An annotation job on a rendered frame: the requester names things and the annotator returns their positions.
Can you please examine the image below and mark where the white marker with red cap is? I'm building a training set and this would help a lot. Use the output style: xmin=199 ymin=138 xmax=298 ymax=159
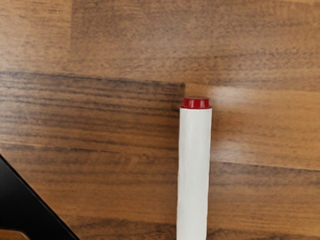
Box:
xmin=175 ymin=96 xmax=213 ymax=240

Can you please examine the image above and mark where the black straight-edged holder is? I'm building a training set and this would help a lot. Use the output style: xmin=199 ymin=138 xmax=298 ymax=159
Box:
xmin=0 ymin=154 xmax=81 ymax=240

